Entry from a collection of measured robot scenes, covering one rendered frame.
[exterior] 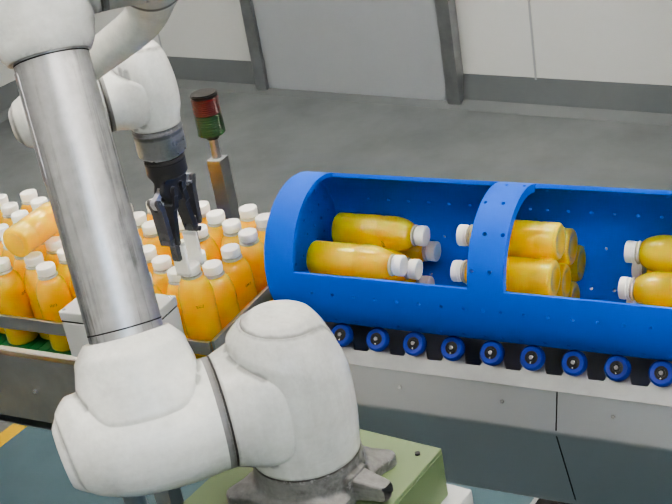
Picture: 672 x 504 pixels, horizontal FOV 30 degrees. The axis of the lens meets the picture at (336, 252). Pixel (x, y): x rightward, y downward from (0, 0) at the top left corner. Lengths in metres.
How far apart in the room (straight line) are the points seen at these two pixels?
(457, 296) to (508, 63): 3.88
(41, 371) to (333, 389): 1.15
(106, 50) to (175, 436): 0.65
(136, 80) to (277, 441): 0.79
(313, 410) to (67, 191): 0.42
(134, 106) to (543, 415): 0.89
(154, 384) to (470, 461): 0.95
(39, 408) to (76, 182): 1.19
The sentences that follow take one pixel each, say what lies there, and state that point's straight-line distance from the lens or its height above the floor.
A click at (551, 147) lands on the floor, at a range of 5.54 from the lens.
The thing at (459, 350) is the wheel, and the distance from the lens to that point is 2.26.
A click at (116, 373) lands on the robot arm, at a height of 1.35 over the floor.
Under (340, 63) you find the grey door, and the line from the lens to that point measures 6.42.
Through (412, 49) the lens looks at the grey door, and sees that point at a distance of 6.15.
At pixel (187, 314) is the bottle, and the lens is 2.40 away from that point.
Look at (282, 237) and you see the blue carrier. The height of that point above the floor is 1.17.
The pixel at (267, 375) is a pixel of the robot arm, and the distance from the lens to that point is 1.61.
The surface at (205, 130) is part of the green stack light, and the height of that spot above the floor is 1.18.
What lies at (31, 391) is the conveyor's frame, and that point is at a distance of 2.75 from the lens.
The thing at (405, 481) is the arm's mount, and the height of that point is 1.08.
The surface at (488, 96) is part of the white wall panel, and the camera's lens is 6.06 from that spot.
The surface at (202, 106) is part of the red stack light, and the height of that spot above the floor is 1.24.
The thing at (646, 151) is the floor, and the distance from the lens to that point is 5.42.
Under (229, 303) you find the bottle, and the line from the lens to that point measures 2.45.
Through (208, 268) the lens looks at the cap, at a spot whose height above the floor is 1.09.
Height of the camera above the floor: 2.14
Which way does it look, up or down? 26 degrees down
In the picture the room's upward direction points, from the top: 10 degrees counter-clockwise
